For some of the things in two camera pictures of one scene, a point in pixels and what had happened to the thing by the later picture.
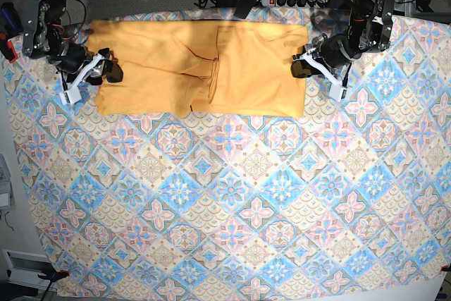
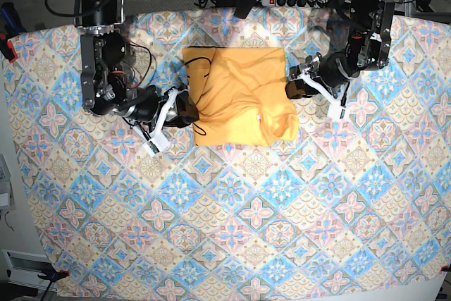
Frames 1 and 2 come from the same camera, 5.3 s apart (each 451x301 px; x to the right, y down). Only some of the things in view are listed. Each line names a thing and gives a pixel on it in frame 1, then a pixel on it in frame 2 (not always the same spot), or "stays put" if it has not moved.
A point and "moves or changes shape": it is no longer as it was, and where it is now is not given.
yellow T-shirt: [212, 69] moves or changes shape
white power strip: [282, 1] stays put
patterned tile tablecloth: [351, 199] stays put
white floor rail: [23, 268] stays put
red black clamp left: [7, 48] stays put
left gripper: [70, 61] to [147, 106]
